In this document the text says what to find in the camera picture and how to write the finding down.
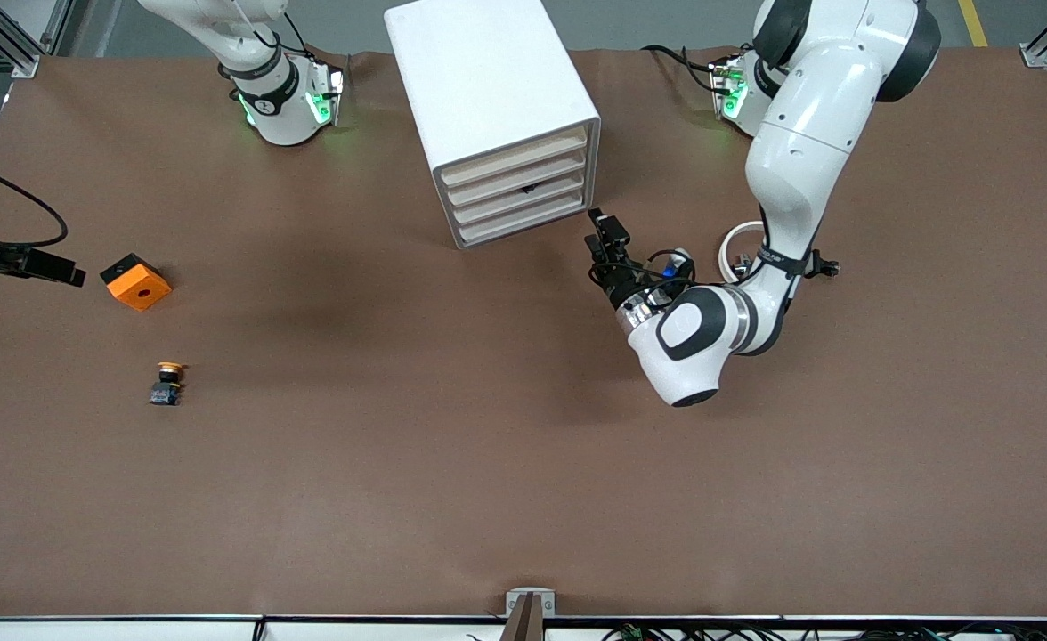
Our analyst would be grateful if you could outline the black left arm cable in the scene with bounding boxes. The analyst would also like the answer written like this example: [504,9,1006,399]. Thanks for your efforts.
[639,252,711,308]

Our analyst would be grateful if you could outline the black base cable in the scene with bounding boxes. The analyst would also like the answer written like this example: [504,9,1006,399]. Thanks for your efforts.
[642,43,722,94]

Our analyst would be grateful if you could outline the cream plastic cabinet drawer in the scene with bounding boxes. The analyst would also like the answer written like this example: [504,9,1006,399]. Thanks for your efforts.
[440,125,589,188]
[457,190,595,250]
[450,167,592,227]
[444,145,590,207]

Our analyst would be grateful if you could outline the white curved plastic ring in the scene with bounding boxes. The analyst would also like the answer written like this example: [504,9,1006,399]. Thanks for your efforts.
[719,221,767,286]

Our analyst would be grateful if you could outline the white drawer cabinet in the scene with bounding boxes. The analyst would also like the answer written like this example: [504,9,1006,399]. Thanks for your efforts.
[384,0,602,251]

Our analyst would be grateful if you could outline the yellow push button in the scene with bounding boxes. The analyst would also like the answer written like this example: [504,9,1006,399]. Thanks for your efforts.
[149,361,186,407]

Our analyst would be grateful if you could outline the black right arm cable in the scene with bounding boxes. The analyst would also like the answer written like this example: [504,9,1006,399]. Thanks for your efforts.
[0,156,69,248]

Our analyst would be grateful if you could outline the orange box with hole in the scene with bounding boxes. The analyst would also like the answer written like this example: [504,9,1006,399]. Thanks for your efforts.
[100,253,173,312]

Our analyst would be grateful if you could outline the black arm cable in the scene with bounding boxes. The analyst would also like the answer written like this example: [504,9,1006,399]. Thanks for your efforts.
[639,252,711,308]
[0,156,69,248]

